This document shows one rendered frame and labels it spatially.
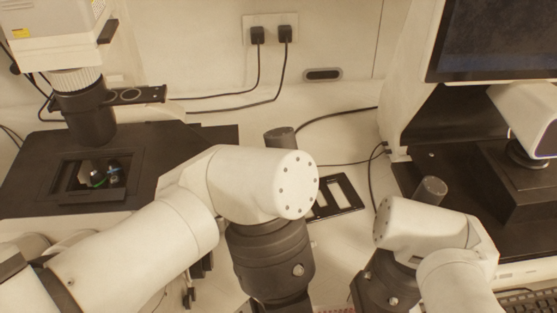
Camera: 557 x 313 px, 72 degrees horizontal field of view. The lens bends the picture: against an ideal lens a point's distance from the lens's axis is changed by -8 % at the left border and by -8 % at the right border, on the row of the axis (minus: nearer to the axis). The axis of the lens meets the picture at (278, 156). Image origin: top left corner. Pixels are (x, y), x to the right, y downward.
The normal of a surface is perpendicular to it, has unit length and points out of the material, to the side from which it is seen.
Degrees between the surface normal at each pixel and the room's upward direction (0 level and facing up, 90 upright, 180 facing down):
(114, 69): 100
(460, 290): 28
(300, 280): 65
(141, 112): 90
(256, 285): 74
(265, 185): 60
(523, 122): 80
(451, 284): 36
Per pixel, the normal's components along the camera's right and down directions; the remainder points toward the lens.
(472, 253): 0.24, -0.89
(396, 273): -0.36, -0.27
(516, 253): 0.00, -0.73
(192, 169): 0.73, 0.07
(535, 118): -0.96, -0.21
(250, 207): -0.65, 0.38
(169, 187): -0.25, -0.90
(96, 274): 0.40, -0.52
